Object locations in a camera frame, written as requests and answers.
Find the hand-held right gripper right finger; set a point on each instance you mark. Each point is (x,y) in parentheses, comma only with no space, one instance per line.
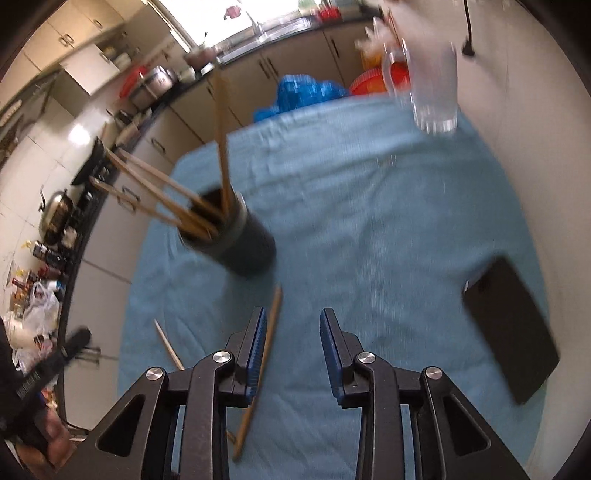
(330,355)

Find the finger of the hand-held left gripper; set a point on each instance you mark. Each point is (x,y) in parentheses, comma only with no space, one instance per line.
(55,362)

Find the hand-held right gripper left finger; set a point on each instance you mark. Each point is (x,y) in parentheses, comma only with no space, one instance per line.
(256,355)

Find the dark grey chopstick holder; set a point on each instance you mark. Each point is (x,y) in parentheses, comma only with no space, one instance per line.
(249,249)

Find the bundle of wooden chopsticks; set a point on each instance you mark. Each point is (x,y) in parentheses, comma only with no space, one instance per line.
(196,226)

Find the person's left hand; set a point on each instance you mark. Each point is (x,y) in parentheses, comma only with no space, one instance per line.
(57,436)

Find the white plastic bag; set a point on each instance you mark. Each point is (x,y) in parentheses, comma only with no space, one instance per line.
(41,307)

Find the dark sauce bottles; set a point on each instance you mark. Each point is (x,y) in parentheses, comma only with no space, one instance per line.
(46,261)

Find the wok with metal lid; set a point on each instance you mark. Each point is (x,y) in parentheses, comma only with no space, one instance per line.
(55,214)

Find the blue towel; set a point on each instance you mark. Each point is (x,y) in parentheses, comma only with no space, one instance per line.
(360,207)

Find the black smartphone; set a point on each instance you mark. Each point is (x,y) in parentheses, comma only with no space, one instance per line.
(512,332)

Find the black frying pan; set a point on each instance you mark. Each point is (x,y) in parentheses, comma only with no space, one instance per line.
(92,159)

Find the blue plastic bag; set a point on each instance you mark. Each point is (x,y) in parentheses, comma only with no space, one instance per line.
(304,92)

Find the red plastic basin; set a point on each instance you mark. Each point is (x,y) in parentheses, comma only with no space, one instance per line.
(364,85)

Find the clear glass mug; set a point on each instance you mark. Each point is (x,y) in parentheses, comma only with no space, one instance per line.
(434,92)

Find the steel cooking pot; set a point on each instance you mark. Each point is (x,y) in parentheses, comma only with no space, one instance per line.
(159,78)

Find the red plastic basket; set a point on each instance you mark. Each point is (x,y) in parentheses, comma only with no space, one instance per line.
(134,78)

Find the white wall cabinets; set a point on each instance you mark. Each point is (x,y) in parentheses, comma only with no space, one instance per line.
(69,32)

